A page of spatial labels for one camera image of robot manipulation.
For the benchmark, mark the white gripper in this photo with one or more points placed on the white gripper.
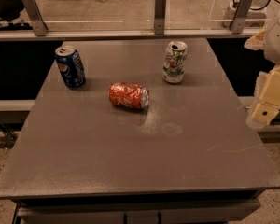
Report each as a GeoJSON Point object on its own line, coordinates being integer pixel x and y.
{"type": "Point", "coordinates": [278, 44]}

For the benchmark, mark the right metal rail bracket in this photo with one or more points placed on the right metal rail bracket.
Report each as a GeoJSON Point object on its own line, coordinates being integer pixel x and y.
{"type": "Point", "coordinates": [238, 21]}

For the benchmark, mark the blue pepsi can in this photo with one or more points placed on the blue pepsi can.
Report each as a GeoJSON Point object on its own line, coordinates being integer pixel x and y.
{"type": "Point", "coordinates": [70, 66]}

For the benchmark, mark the left metal rail bracket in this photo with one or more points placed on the left metal rail bracket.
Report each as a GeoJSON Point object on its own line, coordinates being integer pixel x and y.
{"type": "Point", "coordinates": [36, 20]}

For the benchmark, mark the metal rail bracket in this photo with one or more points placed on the metal rail bracket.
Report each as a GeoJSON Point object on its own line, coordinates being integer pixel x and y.
{"type": "Point", "coordinates": [36, 20]}
{"type": "Point", "coordinates": [159, 16]}
{"type": "Point", "coordinates": [238, 21]}

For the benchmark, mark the black chair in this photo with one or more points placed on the black chair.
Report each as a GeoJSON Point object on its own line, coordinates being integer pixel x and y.
{"type": "Point", "coordinates": [4, 5]}

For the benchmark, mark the red coke can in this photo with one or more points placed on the red coke can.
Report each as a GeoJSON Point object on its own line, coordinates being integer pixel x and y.
{"type": "Point", "coordinates": [129, 95]}

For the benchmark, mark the horizontal metal rail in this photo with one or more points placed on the horizontal metal rail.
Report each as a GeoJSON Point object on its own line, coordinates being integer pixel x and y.
{"type": "Point", "coordinates": [29, 35]}

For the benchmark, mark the white green soda can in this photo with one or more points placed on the white green soda can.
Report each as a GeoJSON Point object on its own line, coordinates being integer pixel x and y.
{"type": "Point", "coordinates": [173, 68]}

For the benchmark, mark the white device with cable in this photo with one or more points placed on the white device with cable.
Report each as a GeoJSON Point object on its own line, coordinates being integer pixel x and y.
{"type": "Point", "coordinates": [256, 16]}

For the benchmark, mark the middle metal rail bracket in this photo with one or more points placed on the middle metal rail bracket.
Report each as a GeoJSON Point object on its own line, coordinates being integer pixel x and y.
{"type": "Point", "coordinates": [159, 16]}

